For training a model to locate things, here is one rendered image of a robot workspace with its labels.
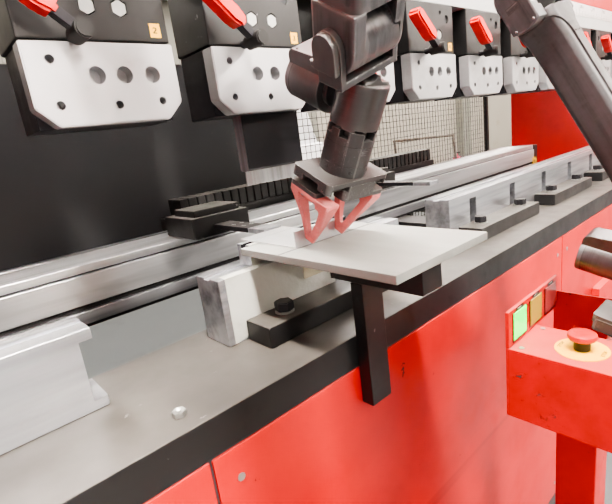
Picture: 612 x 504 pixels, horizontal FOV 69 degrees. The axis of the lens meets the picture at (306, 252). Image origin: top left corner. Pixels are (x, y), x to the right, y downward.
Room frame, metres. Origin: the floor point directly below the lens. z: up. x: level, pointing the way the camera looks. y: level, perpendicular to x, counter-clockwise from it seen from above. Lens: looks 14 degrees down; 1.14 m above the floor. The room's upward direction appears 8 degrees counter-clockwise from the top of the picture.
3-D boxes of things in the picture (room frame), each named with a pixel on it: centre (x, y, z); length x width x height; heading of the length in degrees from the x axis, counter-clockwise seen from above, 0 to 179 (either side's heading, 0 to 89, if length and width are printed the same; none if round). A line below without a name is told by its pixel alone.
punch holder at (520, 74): (1.17, -0.56, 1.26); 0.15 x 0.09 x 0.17; 130
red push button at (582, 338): (0.59, -0.39, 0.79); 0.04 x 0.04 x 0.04
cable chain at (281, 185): (1.11, 0.13, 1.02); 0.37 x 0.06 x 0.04; 130
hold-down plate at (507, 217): (1.02, -0.47, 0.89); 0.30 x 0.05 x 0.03; 130
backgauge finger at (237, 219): (0.79, 0.13, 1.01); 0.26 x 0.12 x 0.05; 40
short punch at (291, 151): (0.67, 0.03, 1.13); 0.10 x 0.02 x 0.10; 130
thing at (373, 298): (0.53, -0.09, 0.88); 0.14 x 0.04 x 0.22; 40
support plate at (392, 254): (0.56, -0.06, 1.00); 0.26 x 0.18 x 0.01; 40
